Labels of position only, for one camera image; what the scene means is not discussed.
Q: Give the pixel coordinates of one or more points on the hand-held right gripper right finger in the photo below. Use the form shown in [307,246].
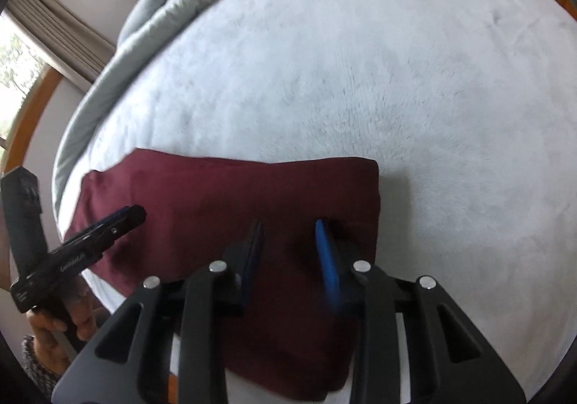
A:
[327,260]

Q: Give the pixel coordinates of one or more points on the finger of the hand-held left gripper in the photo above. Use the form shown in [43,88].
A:
[112,228]

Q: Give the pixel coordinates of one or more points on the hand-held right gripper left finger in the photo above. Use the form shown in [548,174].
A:
[251,255]

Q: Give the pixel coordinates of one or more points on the maroon pants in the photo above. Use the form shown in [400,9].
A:
[203,206]

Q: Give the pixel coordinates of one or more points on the person's left forearm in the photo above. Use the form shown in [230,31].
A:
[38,368]

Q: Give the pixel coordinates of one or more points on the person's left hand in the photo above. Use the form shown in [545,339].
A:
[85,309]

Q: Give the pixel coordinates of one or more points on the light blue plush bed blanket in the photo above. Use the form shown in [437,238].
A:
[360,70]

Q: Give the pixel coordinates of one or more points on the beige curtain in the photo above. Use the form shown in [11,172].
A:
[58,25]

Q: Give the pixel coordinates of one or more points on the wooden window frame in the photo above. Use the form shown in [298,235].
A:
[40,102]

